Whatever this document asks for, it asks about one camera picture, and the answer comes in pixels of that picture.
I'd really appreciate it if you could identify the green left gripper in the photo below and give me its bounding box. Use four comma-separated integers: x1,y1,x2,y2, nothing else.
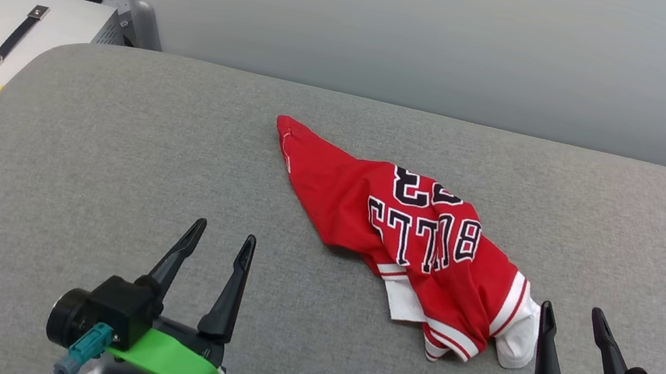
101,205,260,374

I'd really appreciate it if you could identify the black carry handle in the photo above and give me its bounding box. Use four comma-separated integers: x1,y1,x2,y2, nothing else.
0,0,51,82

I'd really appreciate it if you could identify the red basketball jersey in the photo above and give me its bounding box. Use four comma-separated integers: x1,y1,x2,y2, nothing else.
241,113,569,374

